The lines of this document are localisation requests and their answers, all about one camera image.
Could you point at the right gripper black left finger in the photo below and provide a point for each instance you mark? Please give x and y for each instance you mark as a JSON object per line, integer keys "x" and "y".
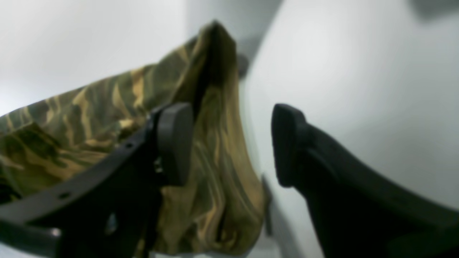
{"x": 102, "y": 213}

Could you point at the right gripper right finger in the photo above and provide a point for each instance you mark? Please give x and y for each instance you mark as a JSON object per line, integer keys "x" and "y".
{"x": 356, "y": 213}

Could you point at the camouflage T-shirt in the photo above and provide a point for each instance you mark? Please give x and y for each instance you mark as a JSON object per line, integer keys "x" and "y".
{"x": 222, "y": 205}

